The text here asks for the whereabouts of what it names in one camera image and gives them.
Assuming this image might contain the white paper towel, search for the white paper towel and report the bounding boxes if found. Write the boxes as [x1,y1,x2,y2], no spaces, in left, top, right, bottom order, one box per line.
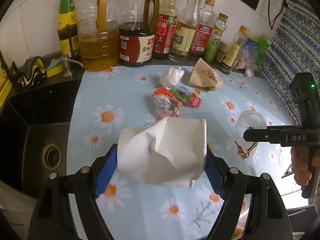
[117,117,207,188]

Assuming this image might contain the green red snack wrapper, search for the green red snack wrapper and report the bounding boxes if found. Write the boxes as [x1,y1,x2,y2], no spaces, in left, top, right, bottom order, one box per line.
[171,87,202,108]

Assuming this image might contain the brown paper bag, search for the brown paper bag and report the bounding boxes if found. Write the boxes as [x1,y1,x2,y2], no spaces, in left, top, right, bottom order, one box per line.
[188,59,223,90]

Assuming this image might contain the white tissue ball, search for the white tissue ball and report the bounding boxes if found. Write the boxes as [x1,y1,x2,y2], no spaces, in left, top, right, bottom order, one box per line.
[159,66,185,87]

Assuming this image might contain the black kitchen sink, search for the black kitchen sink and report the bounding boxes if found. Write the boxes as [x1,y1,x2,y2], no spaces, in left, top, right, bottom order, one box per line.
[1,80,80,198]

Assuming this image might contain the person's right hand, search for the person's right hand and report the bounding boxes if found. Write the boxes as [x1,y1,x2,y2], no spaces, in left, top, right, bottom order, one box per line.
[291,147,312,186]

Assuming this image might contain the daisy print blue tablecloth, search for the daisy print blue tablecloth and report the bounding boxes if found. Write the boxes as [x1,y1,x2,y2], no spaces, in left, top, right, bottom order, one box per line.
[67,66,308,239]

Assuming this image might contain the patterned blue woven cloth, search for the patterned blue woven cloth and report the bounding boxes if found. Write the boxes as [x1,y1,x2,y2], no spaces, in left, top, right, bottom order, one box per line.
[260,0,319,124]

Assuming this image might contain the metal soap dispenser pump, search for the metal soap dispenser pump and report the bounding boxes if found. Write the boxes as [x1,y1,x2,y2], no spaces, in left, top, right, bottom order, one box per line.
[60,54,84,78]

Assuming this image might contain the green seasoning bag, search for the green seasoning bag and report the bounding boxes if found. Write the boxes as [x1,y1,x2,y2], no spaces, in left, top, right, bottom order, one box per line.
[254,37,272,70]

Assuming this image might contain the gold cap sesame oil bottle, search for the gold cap sesame oil bottle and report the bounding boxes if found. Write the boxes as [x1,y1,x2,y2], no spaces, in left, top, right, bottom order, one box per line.
[219,25,249,75]

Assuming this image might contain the blue white seasoning bag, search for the blue white seasoning bag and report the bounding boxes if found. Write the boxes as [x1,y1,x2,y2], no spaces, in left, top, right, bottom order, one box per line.
[235,38,258,77]

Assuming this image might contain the yellow green sponge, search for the yellow green sponge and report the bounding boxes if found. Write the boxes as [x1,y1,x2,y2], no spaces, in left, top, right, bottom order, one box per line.
[47,59,63,78]

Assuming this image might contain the black yellow cloth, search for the black yellow cloth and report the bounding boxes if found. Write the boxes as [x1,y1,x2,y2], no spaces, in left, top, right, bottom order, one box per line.
[10,56,48,88]

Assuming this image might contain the small brown jar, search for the small brown jar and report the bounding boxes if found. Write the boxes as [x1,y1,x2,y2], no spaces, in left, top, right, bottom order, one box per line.
[214,41,229,63]

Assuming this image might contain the red label clear bottle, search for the red label clear bottle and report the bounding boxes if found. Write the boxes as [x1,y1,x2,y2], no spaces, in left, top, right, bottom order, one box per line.
[188,0,217,60]

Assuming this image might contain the yellow detergent bottle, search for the yellow detergent bottle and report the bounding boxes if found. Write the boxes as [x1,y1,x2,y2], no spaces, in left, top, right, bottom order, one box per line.
[0,55,12,107]

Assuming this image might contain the dark soy sauce jug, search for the dark soy sauce jug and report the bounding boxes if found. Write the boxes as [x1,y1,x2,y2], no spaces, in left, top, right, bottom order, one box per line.
[118,0,160,67]

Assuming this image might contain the yellow cap white vinegar bottle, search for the yellow cap white vinegar bottle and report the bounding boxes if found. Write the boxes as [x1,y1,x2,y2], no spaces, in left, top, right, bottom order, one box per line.
[169,0,200,63]

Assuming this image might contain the green label oil bottle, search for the green label oil bottle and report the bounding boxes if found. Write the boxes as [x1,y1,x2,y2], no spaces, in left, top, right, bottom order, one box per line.
[203,13,228,63]

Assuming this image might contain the green cap sauce bottle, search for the green cap sauce bottle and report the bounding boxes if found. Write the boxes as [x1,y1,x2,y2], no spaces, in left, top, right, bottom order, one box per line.
[57,0,80,60]

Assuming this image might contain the large cooking oil jug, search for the large cooking oil jug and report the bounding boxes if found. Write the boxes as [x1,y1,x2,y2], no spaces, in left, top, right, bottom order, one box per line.
[78,0,119,72]

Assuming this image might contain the red label vinegar bottle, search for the red label vinegar bottle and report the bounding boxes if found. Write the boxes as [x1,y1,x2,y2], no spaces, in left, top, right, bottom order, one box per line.
[152,0,179,60]

